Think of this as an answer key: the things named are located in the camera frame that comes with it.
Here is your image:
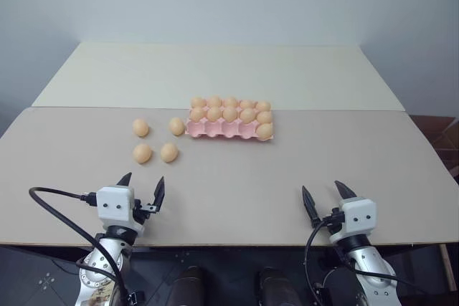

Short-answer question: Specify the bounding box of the brown wooden furniture piece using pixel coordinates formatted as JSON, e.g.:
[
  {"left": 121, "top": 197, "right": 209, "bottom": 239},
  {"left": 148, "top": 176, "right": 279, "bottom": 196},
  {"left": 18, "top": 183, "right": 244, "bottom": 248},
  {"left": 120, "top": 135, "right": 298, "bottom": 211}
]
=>
[{"left": 408, "top": 115, "right": 459, "bottom": 178}]

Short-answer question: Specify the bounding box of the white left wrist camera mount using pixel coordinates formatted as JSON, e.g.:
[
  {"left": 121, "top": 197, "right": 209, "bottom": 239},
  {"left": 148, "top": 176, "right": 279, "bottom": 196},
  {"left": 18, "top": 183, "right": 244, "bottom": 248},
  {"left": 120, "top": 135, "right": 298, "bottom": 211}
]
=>
[{"left": 97, "top": 186, "right": 136, "bottom": 232}]

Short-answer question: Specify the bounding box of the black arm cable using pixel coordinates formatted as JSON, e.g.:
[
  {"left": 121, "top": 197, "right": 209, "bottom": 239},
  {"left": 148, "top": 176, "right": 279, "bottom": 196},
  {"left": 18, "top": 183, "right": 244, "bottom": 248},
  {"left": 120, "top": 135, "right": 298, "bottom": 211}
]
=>
[
  {"left": 304, "top": 212, "right": 346, "bottom": 306},
  {"left": 29, "top": 186, "right": 129, "bottom": 302}
]

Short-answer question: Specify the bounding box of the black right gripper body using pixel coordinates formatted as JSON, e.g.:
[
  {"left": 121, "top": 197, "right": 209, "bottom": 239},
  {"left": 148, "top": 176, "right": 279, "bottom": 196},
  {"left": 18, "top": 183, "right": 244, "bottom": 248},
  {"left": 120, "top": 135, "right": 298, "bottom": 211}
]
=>
[{"left": 318, "top": 206, "right": 346, "bottom": 247}]

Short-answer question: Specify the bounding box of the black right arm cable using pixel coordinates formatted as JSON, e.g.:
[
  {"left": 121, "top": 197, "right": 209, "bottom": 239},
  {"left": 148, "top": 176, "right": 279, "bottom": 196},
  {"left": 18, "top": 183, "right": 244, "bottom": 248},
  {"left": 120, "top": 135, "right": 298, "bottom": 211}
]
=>
[{"left": 304, "top": 212, "right": 346, "bottom": 306}]

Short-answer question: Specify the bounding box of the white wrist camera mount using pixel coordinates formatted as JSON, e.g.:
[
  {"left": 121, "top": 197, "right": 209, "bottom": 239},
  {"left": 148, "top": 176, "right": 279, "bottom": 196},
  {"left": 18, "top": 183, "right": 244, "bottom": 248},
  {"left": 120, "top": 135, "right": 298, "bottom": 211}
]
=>
[
  {"left": 97, "top": 186, "right": 136, "bottom": 232},
  {"left": 338, "top": 197, "right": 378, "bottom": 239}
]

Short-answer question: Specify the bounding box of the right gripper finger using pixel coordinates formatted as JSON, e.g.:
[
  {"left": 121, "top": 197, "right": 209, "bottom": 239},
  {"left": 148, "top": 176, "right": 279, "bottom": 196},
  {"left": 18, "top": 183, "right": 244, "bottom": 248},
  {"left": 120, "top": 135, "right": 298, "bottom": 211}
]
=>
[
  {"left": 333, "top": 180, "right": 357, "bottom": 201},
  {"left": 301, "top": 186, "right": 321, "bottom": 228}
]

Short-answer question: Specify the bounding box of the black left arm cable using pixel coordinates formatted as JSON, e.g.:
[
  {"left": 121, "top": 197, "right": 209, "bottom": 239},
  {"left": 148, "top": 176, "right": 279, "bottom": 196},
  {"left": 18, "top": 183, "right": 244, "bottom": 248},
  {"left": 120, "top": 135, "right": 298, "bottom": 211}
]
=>
[{"left": 29, "top": 186, "right": 129, "bottom": 302}]

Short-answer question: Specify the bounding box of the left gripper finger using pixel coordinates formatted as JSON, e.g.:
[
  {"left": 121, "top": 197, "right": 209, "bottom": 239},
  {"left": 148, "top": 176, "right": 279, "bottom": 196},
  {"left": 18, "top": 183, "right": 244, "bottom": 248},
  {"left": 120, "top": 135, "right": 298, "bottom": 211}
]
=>
[
  {"left": 151, "top": 176, "right": 166, "bottom": 211},
  {"left": 115, "top": 172, "right": 133, "bottom": 188}
]

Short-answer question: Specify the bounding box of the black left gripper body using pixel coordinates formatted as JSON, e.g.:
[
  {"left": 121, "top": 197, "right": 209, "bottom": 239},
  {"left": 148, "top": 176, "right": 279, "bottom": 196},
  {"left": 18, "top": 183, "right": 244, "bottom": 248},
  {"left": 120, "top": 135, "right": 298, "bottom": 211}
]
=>
[{"left": 132, "top": 198, "right": 160, "bottom": 237}]

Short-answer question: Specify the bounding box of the wooden table leg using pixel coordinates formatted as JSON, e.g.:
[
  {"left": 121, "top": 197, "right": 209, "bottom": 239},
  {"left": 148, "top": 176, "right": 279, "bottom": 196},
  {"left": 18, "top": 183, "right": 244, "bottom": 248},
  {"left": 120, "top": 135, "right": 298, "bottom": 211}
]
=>
[{"left": 440, "top": 243, "right": 453, "bottom": 285}]

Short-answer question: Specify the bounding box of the dark rounded shape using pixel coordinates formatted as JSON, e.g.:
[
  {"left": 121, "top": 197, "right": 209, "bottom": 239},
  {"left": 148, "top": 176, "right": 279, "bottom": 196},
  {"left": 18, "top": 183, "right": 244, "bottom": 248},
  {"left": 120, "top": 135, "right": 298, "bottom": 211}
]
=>
[
  {"left": 254, "top": 266, "right": 303, "bottom": 306},
  {"left": 171, "top": 265, "right": 213, "bottom": 306}
]

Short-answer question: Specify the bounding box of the pink egg tray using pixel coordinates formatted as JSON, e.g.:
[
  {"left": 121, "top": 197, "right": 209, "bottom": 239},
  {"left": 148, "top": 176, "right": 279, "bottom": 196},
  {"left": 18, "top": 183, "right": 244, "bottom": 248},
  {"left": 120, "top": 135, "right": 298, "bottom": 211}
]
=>
[{"left": 184, "top": 104, "right": 276, "bottom": 143}]

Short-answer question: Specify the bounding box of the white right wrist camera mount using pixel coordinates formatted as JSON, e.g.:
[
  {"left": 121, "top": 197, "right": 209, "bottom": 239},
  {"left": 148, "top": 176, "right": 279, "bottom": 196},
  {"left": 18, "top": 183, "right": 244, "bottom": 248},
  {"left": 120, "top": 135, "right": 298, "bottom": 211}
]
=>
[{"left": 338, "top": 197, "right": 378, "bottom": 239}]

